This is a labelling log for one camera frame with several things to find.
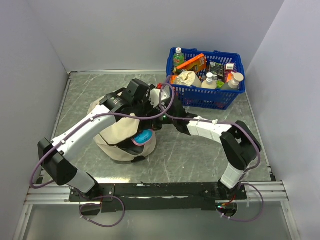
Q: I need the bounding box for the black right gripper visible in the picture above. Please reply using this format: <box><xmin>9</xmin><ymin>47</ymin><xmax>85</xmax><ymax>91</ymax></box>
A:
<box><xmin>137</xmin><ymin>107</ymin><xmax>177</xmax><ymax>131</ymax></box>

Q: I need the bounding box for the pink blue pencil case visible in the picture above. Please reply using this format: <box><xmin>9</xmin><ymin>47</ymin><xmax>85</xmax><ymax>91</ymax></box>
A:
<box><xmin>131</xmin><ymin>129</ymin><xmax>154</xmax><ymax>146</ymax></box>

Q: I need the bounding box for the beige canvas backpack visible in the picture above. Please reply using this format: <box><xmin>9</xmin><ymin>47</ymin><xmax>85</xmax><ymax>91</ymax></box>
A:
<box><xmin>88</xmin><ymin>79</ymin><xmax>156</xmax><ymax>162</ymax></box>

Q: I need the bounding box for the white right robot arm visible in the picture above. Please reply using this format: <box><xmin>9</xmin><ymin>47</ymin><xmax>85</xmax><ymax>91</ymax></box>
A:
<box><xmin>149</xmin><ymin>94</ymin><xmax>262</xmax><ymax>199</ymax></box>

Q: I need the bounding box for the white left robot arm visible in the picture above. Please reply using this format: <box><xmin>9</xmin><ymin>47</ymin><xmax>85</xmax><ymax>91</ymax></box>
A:
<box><xmin>38</xmin><ymin>79</ymin><xmax>170</xmax><ymax>201</ymax></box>

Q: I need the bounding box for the beige crumpled paper bag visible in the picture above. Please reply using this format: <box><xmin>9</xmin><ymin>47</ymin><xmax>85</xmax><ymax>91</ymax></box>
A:
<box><xmin>173</xmin><ymin>71</ymin><xmax>202</xmax><ymax>88</ymax></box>

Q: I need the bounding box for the blue plastic basket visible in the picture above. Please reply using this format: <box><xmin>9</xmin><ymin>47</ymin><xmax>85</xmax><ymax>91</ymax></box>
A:
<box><xmin>166</xmin><ymin>47</ymin><xmax>246</xmax><ymax>110</ymax></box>

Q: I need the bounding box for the cream pump bottle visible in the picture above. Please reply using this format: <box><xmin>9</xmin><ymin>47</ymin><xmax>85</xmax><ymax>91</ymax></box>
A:
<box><xmin>201</xmin><ymin>72</ymin><xmax>217</xmax><ymax>90</ymax></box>

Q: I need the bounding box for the green tea bottle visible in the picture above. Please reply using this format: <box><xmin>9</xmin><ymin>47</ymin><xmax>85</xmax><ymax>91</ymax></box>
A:
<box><xmin>172</xmin><ymin>47</ymin><xmax>185</xmax><ymax>68</ymax></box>

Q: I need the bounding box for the orange snack box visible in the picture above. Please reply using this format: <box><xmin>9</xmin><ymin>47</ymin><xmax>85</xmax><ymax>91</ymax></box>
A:
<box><xmin>171</xmin><ymin>53</ymin><xmax>207</xmax><ymax>74</ymax></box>

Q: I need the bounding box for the dark snack packet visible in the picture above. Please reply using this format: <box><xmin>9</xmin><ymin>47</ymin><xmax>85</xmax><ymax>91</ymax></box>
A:
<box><xmin>209</xmin><ymin>61</ymin><xmax>225</xmax><ymax>82</ymax></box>

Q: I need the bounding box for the grey pump bottle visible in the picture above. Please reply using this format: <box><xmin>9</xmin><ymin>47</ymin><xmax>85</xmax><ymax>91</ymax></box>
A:
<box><xmin>220</xmin><ymin>71</ymin><xmax>245</xmax><ymax>91</ymax></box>

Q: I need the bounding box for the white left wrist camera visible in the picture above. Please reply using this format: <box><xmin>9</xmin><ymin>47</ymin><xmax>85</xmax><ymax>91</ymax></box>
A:
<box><xmin>149</xmin><ymin>88</ymin><xmax>170</xmax><ymax>108</ymax></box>

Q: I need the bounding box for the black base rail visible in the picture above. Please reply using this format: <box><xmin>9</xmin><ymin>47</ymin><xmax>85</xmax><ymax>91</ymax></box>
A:
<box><xmin>69</xmin><ymin>182</ymin><xmax>247</xmax><ymax>213</ymax></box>

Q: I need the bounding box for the aluminium frame rail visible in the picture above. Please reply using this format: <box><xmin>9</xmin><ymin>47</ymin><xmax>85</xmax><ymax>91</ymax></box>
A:
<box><xmin>24</xmin><ymin>181</ymin><xmax>289</xmax><ymax>206</ymax></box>

